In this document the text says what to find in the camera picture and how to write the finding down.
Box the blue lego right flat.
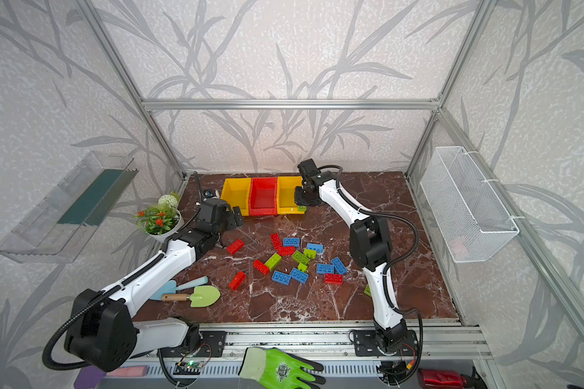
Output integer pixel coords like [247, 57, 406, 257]
[316, 264, 335, 274]

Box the clear acrylic wall shelf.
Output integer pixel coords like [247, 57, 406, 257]
[0, 152, 138, 264]

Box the red bin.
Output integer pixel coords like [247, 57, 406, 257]
[249, 177, 277, 217]

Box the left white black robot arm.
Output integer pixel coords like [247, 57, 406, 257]
[42, 198, 243, 372]

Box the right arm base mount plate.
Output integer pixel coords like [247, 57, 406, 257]
[349, 330, 419, 358]

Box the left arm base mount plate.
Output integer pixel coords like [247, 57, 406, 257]
[162, 331, 227, 358]

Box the blue lego right angled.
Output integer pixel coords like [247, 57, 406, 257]
[331, 257, 347, 275]

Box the red metallic object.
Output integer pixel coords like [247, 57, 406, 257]
[417, 368, 488, 389]

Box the blue lego top right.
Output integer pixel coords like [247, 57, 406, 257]
[307, 243, 324, 254]

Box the light blue garden scoop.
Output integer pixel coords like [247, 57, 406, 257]
[149, 277, 209, 301]

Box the green lego long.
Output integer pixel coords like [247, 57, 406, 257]
[264, 253, 282, 271]

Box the red lego under blue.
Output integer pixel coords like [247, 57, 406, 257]
[277, 246, 296, 256]

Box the purple brush pink handle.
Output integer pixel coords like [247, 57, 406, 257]
[73, 366, 149, 389]

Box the white wire mesh basket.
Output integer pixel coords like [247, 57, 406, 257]
[420, 146, 519, 264]

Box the blue lego bottom middle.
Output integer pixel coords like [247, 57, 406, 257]
[290, 268, 309, 285]

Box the green work glove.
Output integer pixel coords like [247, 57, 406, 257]
[238, 347, 326, 389]

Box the red lego upright top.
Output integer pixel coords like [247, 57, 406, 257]
[270, 233, 283, 251]

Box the yellow bin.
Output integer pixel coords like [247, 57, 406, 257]
[277, 176, 305, 215]
[221, 178, 251, 217]

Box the small green circuit board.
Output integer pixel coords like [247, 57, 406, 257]
[173, 361, 205, 377]

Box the potted flower plant white pot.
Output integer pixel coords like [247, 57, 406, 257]
[134, 192, 183, 243]

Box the green garden trowel wooden handle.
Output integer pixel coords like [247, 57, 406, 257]
[161, 285, 221, 308]

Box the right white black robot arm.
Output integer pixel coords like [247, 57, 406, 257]
[295, 159, 420, 355]

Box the blue lego bottom left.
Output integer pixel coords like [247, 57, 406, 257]
[272, 271, 291, 285]

